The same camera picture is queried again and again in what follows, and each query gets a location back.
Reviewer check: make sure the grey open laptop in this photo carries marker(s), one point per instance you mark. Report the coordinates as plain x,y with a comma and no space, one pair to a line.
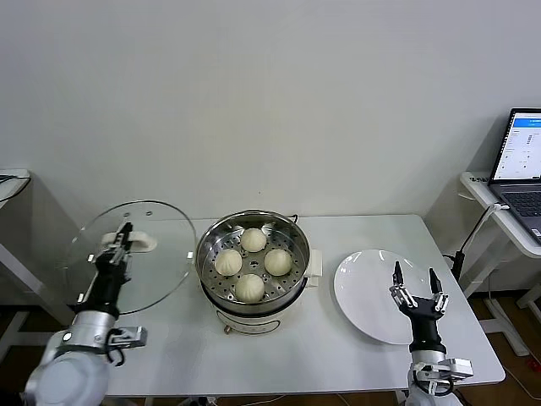
520,144

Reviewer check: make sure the stainless steel steamer basket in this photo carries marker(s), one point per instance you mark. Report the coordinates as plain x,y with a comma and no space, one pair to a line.
253,264

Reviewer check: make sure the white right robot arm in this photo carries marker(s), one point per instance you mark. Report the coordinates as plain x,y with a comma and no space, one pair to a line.
427,357

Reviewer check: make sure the white steamed baozi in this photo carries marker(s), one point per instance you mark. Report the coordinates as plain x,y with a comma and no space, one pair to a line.
249,287
228,262
278,261
253,240

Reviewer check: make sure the white laptop desk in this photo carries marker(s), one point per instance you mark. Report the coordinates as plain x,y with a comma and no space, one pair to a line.
477,186

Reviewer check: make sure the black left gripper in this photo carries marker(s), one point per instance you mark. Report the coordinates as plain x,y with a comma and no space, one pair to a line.
107,287

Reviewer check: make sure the white round plate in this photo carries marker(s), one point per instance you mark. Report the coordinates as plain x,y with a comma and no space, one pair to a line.
363,296

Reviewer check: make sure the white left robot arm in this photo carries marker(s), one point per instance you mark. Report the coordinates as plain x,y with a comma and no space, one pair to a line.
67,376

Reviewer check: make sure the white electric cooker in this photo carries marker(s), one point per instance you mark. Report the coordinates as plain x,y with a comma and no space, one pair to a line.
249,323

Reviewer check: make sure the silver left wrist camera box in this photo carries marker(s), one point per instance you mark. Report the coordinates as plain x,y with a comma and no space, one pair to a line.
131,336

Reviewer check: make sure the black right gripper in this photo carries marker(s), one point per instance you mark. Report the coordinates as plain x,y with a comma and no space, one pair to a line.
424,321

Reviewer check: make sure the white side table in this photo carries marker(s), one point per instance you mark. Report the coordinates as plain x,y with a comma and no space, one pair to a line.
12,172

